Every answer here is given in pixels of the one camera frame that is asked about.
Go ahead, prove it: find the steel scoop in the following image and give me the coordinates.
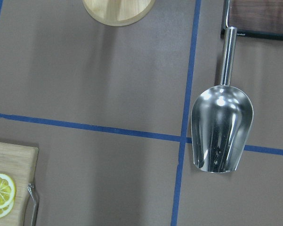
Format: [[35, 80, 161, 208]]
[[191, 27, 254, 173]]

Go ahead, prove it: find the wooden mug tree stand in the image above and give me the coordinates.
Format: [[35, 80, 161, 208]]
[[83, 0, 155, 26]]

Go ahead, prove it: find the bamboo cutting board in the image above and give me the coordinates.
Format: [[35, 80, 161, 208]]
[[0, 142, 39, 226]]

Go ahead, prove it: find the hidden lemon slice underneath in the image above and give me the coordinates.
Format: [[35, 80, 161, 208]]
[[0, 201, 14, 218]]

